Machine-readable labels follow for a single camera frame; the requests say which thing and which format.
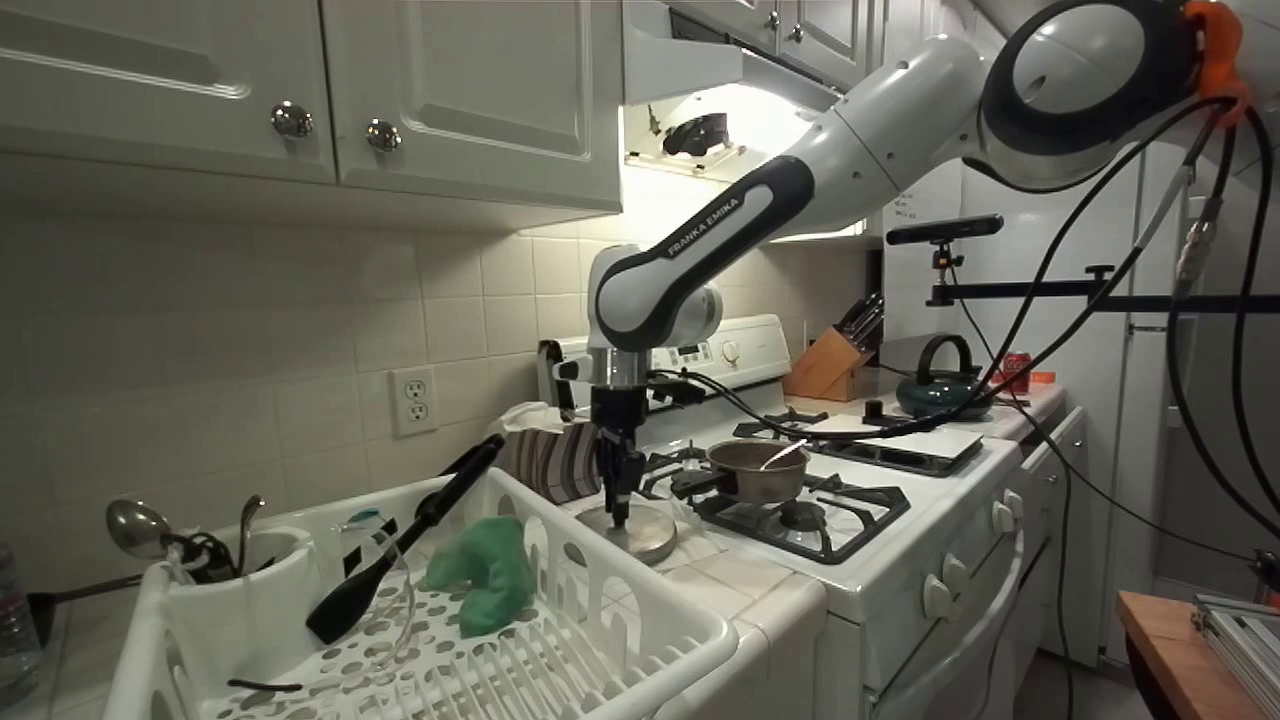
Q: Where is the metal scoop with black handle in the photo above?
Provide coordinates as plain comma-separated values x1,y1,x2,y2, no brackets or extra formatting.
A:
103,497,243,587

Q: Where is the dark green kettle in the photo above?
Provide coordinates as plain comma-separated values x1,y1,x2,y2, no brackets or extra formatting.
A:
892,332,997,424

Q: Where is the black camera cable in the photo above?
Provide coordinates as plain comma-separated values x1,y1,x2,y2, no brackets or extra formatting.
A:
662,91,1251,443

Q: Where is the white wall power outlet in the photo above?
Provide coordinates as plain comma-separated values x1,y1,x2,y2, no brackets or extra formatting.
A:
389,361,443,439

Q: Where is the white hanging towel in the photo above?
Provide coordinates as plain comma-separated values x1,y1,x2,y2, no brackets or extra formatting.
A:
492,397,570,439

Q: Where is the long black kitchen utensil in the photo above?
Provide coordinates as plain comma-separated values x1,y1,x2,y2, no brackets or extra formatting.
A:
300,432,512,649

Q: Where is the black stereo camera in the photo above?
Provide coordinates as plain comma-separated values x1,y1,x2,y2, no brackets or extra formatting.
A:
883,213,1008,249

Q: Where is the white refrigerator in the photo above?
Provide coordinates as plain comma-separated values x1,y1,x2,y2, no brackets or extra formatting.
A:
875,133,1190,674

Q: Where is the silver metal pot lid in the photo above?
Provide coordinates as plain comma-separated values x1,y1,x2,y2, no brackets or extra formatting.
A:
570,499,678,569

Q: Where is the white utensil holder cup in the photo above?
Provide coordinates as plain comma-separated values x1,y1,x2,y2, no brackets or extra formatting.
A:
155,522,319,683

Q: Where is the brown striped towel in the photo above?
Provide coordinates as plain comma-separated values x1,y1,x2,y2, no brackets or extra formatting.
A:
495,417,603,510

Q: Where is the white wall cabinet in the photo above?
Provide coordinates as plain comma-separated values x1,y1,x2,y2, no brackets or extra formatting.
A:
0,0,627,237

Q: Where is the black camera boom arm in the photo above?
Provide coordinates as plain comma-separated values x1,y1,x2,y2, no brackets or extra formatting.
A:
926,241,1280,321

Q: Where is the green cloth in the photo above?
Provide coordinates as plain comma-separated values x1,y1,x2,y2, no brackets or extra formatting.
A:
414,515,539,642

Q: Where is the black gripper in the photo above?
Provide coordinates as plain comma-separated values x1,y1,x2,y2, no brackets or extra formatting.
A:
586,382,656,534

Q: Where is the white gas stove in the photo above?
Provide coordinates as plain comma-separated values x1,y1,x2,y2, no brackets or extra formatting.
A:
537,311,1093,720

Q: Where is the metal spoon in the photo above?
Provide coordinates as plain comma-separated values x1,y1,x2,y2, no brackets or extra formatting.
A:
230,492,273,575

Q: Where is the silver metal plate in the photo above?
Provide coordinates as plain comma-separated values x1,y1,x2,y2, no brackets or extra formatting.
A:
1186,591,1280,717

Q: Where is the red cup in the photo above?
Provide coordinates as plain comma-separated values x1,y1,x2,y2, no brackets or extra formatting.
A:
991,347,1038,399

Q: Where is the white cabinet above hood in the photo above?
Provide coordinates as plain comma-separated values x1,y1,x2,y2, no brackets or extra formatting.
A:
662,0,968,91

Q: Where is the black hanging cable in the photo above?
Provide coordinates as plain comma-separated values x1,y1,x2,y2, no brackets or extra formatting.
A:
1155,98,1280,546

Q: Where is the white cutting board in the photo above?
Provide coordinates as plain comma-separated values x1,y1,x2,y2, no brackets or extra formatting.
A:
804,412,991,480

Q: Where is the orange cable clip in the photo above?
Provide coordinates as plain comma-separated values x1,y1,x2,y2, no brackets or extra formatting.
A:
1174,0,1260,113

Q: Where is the white range hood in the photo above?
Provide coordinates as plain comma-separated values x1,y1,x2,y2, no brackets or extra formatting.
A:
621,0,883,253

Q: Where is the thin black cable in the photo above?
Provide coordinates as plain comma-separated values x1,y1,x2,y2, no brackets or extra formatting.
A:
1013,397,1263,569

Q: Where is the wooden knife block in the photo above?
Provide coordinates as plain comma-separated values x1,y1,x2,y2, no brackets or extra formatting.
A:
780,294,889,404

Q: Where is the white plastic dish rack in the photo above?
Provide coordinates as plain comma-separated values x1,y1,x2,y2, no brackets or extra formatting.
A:
99,463,738,720

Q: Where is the wooden table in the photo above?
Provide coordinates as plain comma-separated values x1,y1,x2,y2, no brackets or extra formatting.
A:
1117,587,1280,720

